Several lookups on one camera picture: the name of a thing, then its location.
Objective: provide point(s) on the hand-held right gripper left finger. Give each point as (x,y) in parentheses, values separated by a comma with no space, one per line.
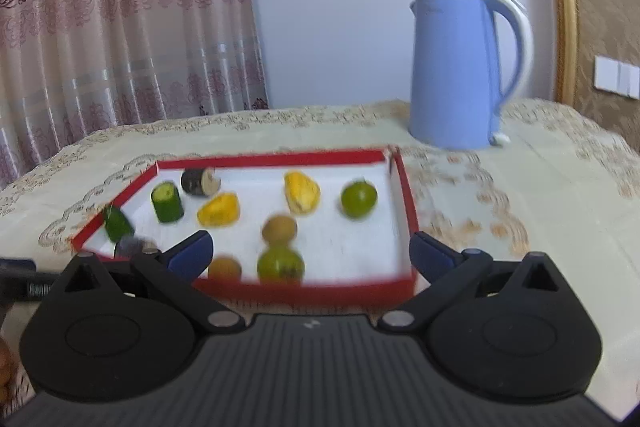
(190,254)

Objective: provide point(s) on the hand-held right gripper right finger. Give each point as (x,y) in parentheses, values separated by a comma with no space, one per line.
(430,253)

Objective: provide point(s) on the brown kiwi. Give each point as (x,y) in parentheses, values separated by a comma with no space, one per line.
(224,268)
(279,229)

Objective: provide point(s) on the yellow star fruit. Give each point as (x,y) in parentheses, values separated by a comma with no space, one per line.
(301,192)
(218,209)

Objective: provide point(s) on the short green cucumber piece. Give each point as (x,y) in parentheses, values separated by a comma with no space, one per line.
(167,203)

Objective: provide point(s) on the dark eggplant piece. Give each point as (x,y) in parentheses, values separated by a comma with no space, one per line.
(129,247)
(197,182)

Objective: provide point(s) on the tapered green cucumber piece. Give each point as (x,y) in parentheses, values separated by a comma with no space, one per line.
(117,222)

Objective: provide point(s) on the red cardboard tray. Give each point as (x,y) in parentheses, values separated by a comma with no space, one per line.
(350,247)

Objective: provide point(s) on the green tomato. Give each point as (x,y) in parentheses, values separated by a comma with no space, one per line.
(280,264)
(358,199)

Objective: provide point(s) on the brown rounded object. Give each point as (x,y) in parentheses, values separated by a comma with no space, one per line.
(5,372)

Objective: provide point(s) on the beige embroidered tablecloth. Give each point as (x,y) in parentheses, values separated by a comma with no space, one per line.
(525,187)

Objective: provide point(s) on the blue electric kettle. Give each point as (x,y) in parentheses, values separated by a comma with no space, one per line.
(450,82)

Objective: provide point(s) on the pink patterned curtain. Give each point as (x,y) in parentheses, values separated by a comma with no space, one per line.
(125,32)

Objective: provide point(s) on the white wall switch panel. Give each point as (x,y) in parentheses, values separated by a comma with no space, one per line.
(617,77)

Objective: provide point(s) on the gold wall moulding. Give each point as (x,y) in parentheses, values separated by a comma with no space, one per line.
(562,7)

